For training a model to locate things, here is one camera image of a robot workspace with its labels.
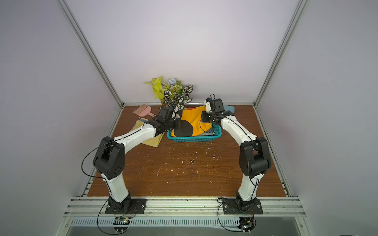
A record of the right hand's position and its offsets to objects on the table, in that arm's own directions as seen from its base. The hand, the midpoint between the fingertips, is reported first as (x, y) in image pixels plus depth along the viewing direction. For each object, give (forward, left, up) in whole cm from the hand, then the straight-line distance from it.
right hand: (203, 113), depth 91 cm
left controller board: (-56, +41, -19) cm, 72 cm away
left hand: (-4, +13, -3) cm, 14 cm away
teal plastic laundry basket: (-8, -10, -9) cm, 15 cm away
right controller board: (-55, -21, -20) cm, 62 cm away
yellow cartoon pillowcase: (-3, +8, -6) cm, 11 cm away
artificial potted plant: (+9, +20, +7) cm, 24 cm away
